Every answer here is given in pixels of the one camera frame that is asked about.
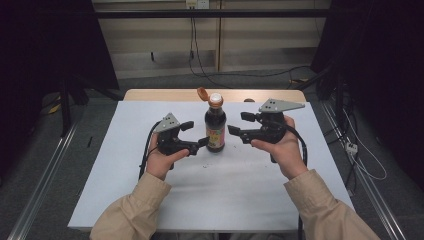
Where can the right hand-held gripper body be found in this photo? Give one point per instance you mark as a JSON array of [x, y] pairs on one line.
[[273, 128]]

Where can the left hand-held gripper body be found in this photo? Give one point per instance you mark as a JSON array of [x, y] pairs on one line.
[[168, 133]]

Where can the dark sauce bottle orange cap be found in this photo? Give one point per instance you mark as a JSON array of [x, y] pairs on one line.
[[215, 126]]

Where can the person's right hand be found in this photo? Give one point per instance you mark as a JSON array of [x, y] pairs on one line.
[[288, 156]]

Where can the person's left hand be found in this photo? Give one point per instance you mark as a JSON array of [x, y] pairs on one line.
[[160, 165]]

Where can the white table mat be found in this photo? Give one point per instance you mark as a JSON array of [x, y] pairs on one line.
[[226, 186]]

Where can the black metal stand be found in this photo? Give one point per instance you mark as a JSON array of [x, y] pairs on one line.
[[65, 110]]

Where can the wooden vertical post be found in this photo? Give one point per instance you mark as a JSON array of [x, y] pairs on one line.
[[218, 36]]

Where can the metal floor rail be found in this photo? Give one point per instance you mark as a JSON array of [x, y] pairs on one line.
[[373, 196], [43, 180]]

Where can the white wall outlet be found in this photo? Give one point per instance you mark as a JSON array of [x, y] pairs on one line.
[[197, 3]]

